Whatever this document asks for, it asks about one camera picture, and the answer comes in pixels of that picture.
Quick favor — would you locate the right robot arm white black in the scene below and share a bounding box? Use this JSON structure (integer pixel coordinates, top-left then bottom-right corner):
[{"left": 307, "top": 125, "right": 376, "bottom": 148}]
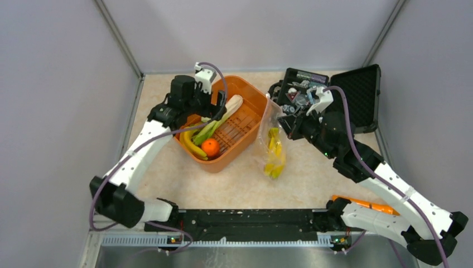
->
[{"left": 278, "top": 112, "right": 469, "bottom": 266}]

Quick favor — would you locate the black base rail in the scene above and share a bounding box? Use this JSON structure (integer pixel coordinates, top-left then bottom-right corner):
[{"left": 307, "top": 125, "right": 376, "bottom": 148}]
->
[{"left": 144, "top": 209, "right": 335, "bottom": 242}]

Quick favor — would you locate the orange fruit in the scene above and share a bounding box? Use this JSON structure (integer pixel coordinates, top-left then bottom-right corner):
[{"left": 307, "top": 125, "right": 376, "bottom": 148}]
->
[{"left": 201, "top": 138, "right": 220, "bottom": 158}]

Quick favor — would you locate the yellow banana bunch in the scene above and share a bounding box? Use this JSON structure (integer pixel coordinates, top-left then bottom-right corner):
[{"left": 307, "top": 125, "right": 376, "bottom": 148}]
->
[
  {"left": 179, "top": 125, "right": 209, "bottom": 161},
  {"left": 263, "top": 127, "right": 286, "bottom": 179}
]

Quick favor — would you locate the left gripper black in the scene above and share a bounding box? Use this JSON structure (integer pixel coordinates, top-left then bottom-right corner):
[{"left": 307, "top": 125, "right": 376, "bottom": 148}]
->
[{"left": 184, "top": 83, "right": 226, "bottom": 121}]

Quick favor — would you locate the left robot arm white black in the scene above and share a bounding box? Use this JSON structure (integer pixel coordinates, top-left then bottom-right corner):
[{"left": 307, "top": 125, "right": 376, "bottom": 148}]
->
[{"left": 89, "top": 69, "right": 229, "bottom": 231}]

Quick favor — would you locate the white radish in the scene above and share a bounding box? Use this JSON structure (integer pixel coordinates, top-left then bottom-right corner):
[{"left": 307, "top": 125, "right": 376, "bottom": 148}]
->
[{"left": 222, "top": 94, "right": 243, "bottom": 120}]

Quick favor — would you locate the orange handled tool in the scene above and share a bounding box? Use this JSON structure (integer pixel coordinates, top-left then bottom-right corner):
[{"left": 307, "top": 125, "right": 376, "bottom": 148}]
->
[{"left": 331, "top": 195, "right": 400, "bottom": 216}]

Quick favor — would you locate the green leafy vegetable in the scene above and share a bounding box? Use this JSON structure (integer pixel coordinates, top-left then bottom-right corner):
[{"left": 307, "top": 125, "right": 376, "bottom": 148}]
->
[{"left": 192, "top": 115, "right": 230, "bottom": 146}]

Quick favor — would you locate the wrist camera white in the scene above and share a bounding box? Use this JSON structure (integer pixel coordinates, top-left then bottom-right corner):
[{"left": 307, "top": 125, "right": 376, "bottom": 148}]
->
[
  {"left": 194, "top": 63, "right": 216, "bottom": 95},
  {"left": 306, "top": 87, "right": 334, "bottom": 116}
]

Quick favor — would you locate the orange plastic basket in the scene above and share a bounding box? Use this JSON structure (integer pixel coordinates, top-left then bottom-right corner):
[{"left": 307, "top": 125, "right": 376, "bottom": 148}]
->
[{"left": 174, "top": 75, "right": 267, "bottom": 173}]

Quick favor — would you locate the black poker chip case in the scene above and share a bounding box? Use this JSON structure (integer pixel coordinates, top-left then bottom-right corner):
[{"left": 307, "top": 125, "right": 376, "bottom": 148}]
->
[{"left": 268, "top": 64, "right": 382, "bottom": 135}]

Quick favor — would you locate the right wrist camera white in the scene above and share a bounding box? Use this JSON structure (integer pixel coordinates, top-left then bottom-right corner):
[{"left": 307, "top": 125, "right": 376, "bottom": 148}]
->
[{"left": 306, "top": 87, "right": 334, "bottom": 116}]

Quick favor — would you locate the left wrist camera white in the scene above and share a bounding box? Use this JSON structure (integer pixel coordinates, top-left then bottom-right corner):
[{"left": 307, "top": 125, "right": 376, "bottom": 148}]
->
[{"left": 194, "top": 63, "right": 216, "bottom": 95}]

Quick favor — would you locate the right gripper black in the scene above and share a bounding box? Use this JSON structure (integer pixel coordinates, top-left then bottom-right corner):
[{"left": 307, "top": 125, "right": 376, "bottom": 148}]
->
[{"left": 277, "top": 104, "right": 336, "bottom": 160}]

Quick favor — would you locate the clear zip top bag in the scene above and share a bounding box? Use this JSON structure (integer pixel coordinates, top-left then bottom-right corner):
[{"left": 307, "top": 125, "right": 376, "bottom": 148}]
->
[{"left": 252, "top": 94, "right": 287, "bottom": 180}]

